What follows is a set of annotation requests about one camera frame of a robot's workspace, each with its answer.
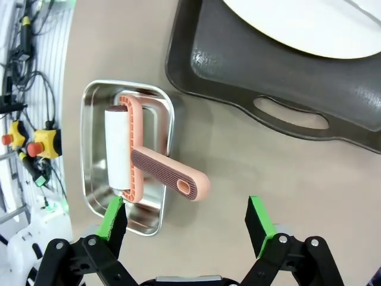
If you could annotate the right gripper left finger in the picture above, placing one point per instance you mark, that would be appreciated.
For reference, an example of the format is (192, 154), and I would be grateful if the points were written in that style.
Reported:
(114, 220)

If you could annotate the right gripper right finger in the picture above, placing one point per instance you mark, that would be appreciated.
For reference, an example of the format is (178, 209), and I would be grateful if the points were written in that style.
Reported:
(259, 220)

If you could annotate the black plastic serving tray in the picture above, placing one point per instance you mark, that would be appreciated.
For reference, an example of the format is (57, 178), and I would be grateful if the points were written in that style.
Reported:
(238, 59)

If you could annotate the white round plate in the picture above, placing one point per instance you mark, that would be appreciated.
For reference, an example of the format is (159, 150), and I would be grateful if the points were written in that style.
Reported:
(297, 24)

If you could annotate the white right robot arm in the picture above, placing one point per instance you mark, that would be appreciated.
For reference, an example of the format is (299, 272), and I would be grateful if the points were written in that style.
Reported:
(44, 220)

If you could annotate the rectangular stainless steel tray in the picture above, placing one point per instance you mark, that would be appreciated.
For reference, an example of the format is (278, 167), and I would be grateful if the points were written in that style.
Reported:
(95, 178)

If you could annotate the pink lint roller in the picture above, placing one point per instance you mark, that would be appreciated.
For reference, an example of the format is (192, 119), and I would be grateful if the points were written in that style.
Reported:
(166, 169)

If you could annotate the small green lit device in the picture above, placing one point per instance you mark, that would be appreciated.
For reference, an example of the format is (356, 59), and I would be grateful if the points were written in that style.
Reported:
(41, 180)

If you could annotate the yellow emergency stop button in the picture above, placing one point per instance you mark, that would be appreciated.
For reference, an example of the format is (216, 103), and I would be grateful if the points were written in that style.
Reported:
(46, 143)
(16, 134)

